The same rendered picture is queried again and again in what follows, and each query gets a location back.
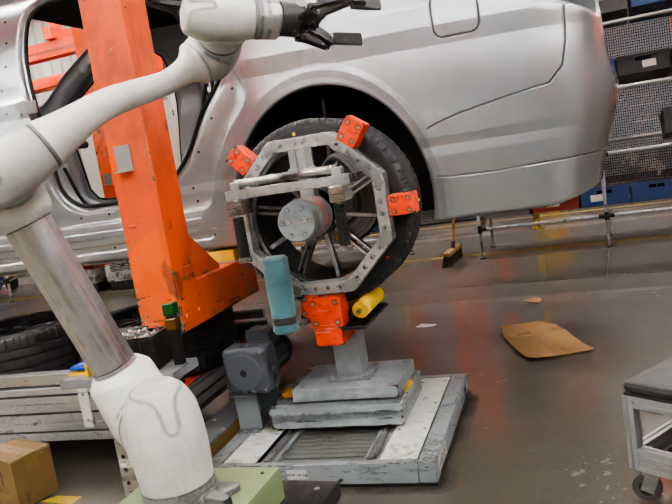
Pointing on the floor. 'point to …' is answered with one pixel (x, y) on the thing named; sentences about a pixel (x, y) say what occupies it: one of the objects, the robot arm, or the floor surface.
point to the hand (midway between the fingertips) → (365, 21)
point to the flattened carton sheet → (542, 339)
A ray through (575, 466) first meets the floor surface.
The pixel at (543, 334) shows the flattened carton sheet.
